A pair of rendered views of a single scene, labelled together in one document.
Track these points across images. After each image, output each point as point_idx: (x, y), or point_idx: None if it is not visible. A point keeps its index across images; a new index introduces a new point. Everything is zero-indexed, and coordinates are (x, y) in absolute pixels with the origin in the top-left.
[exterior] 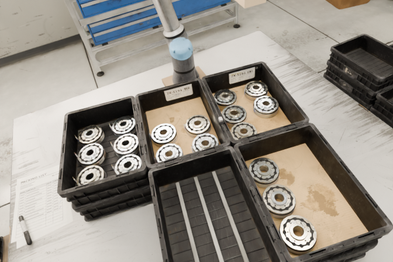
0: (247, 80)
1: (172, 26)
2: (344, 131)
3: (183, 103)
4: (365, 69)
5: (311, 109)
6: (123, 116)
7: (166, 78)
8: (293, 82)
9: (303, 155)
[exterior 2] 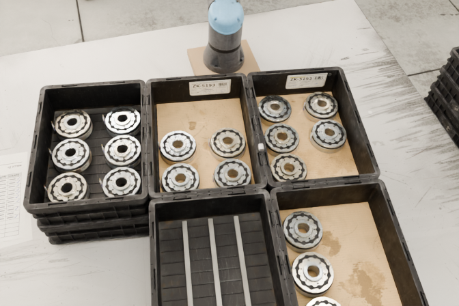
0: (312, 89)
1: None
2: (427, 190)
3: (214, 102)
4: None
5: (393, 147)
6: (123, 106)
7: (194, 50)
8: (380, 99)
9: (360, 219)
